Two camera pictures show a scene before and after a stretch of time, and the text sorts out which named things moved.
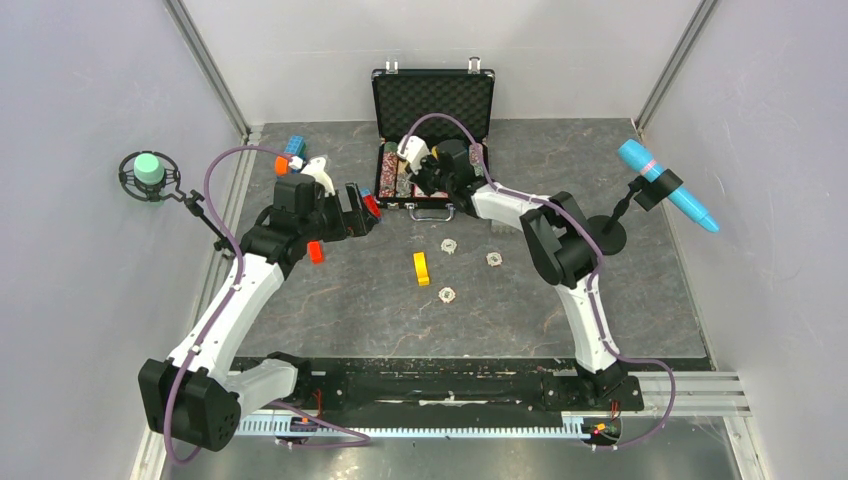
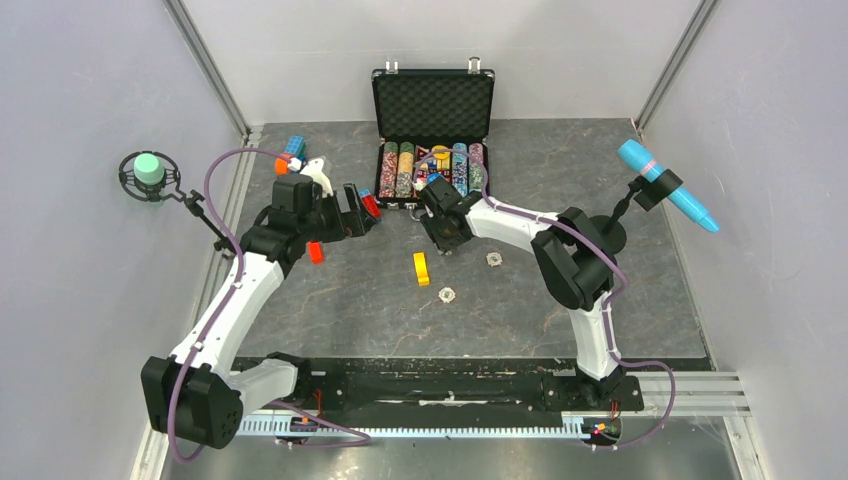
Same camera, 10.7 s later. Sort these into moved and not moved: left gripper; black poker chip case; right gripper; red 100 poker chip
Moved: right gripper
Not moved: black poker chip case; red 100 poker chip; left gripper
